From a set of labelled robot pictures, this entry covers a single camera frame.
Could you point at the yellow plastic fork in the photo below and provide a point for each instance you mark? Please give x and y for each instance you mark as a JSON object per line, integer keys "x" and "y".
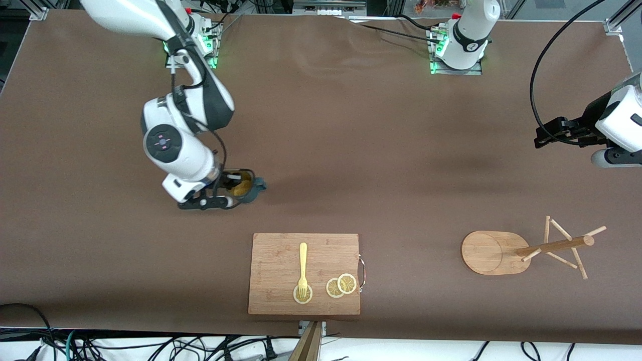
{"x": 303, "y": 260}

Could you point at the lemon slice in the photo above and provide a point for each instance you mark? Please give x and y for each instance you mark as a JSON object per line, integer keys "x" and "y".
{"x": 332, "y": 289}
{"x": 347, "y": 283}
{"x": 296, "y": 297}

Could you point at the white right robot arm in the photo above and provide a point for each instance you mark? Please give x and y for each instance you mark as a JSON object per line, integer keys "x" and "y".
{"x": 170, "y": 145}

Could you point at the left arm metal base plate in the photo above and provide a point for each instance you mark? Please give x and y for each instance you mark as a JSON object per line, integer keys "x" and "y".
{"x": 437, "y": 62}

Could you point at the wooden mug rack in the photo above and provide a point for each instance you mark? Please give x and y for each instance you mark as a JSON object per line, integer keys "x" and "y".
{"x": 489, "y": 253}

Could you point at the wooden cutting board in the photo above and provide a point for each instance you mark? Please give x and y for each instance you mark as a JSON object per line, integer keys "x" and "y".
{"x": 281, "y": 271}

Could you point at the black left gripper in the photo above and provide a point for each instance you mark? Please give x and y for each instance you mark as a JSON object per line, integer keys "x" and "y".
{"x": 587, "y": 119}

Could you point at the wooden post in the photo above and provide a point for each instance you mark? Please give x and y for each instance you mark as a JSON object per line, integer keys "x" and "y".
{"x": 307, "y": 348}

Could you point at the metal bracket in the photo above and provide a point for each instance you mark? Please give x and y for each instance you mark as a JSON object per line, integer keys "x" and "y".
{"x": 323, "y": 328}

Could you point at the grey power strip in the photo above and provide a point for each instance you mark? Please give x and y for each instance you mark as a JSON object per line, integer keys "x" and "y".
{"x": 328, "y": 6}

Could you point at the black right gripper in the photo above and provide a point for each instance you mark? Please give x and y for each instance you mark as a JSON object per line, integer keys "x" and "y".
{"x": 228, "y": 179}

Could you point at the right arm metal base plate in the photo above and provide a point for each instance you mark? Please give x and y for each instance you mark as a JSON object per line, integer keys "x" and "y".
{"x": 213, "y": 47}

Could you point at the teal mug yellow inside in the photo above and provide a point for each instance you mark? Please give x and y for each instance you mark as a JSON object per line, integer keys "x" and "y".
{"x": 251, "y": 193}

